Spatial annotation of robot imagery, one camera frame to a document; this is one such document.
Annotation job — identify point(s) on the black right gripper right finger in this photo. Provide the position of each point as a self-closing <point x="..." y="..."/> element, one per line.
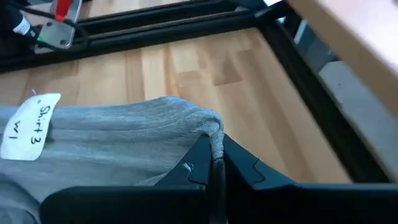
<point x="295" y="205"/>

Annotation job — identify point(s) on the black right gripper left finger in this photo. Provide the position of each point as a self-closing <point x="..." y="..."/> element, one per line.
<point x="140" y="205"/>

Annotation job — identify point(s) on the grey garment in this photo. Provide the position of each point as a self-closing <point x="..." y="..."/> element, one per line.
<point x="124" y="140"/>

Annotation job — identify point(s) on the white handwritten garment tag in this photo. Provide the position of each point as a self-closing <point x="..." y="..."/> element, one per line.
<point x="28" y="130"/>

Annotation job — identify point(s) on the light wooden desk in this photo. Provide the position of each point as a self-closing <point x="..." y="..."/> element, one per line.
<point x="373" y="31"/>

